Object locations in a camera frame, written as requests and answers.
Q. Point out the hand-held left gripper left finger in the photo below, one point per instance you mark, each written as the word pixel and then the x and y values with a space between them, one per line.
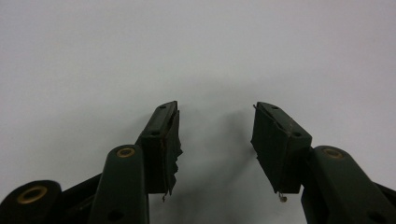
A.
pixel 124 186

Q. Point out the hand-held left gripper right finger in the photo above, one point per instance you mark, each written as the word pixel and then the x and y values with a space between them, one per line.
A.
pixel 280 149

